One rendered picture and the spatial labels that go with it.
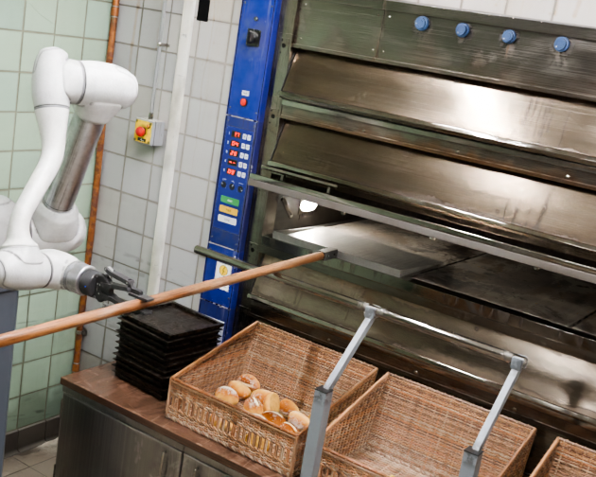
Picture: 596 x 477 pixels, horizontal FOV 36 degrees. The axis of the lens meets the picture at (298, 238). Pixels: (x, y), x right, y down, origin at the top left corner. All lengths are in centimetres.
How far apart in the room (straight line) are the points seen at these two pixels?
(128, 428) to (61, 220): 77
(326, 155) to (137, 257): 104
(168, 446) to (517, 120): 158
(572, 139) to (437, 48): 55
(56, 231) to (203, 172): 75
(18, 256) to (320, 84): 130
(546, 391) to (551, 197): 62
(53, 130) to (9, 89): 93
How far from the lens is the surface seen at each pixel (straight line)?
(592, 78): 291
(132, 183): 386
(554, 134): 291
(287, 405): 332
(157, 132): 370
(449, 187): 305
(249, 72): 343
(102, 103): 281
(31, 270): 257
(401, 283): 316
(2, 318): 316
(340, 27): 328
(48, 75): 274
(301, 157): 332
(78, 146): 293
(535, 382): 303
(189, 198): 366
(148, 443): 326
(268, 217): 346
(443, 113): 305
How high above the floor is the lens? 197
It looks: 13 degrees down
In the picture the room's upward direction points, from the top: 9 degrees clockwise
